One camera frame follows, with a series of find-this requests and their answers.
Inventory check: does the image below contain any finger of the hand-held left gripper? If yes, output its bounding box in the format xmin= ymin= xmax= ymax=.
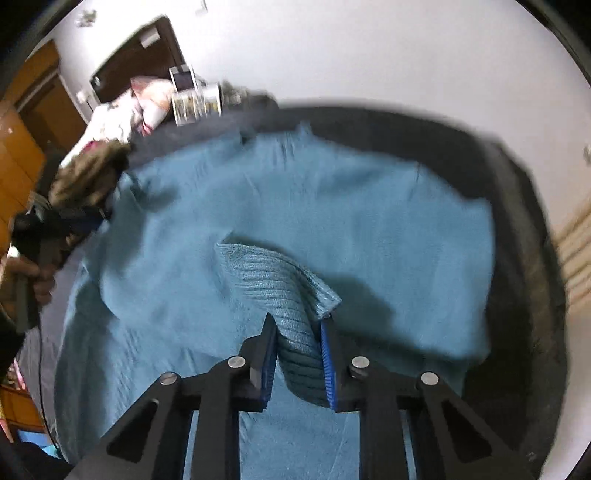
xmin=60 ymin=207 xmax=112 ymax=239

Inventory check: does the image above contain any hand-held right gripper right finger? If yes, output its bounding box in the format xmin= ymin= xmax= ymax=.
xmin=320 ymin=318 xmax=532 ymax=480

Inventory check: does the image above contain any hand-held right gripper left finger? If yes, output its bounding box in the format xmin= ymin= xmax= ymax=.
xmin=69 ymin=314 xmax=279 ymax=480

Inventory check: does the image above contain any blue knit sweater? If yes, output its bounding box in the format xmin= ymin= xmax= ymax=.
xmin=54 ymin=122 xmax=497 ymax=480

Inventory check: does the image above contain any person's left forearm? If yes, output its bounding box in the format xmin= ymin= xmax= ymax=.
xmin=0 ymin=309 xmax=28 ymax=385

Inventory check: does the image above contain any person's left hand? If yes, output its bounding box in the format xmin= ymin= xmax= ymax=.
xmin=0 ymin=256 xmax=56 ymax=319

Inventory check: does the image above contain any brown fleece garment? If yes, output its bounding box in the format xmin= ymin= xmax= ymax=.
xmin=48 ymin=141 xmax=131 ymax=209

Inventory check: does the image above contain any white bedding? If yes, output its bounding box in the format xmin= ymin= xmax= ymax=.
xmin=60 ymin=90 xmax=145 ymax=167

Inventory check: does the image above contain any wooden wardrobe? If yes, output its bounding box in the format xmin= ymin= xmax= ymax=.
xmin=0 ymin=39 xmax=88 ymax=259

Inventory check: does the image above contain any dark wooden headboard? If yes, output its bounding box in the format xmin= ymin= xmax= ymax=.
xmin=90 ymin=16 xmax=185 ymax=110

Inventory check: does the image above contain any white tablet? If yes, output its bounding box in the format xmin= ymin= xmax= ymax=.
xmin=168 ymin=65 xmax=197 ymax=93

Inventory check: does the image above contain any black cloth cover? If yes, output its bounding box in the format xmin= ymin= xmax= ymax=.
xmin=14 ymin=104 xmax=570 ymax=480

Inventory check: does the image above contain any beige ribbed curtain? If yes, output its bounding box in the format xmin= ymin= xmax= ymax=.
xmin=551 ymin=203 xmax=591 ymax=320

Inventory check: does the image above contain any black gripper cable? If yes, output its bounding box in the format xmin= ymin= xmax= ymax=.
xmin=36 ymin=318 xmax=62 ymax=459

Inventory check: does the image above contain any white photo collage frame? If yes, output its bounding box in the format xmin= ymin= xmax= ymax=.
xmin=172 ymin=83 xmax=225 ymax=127

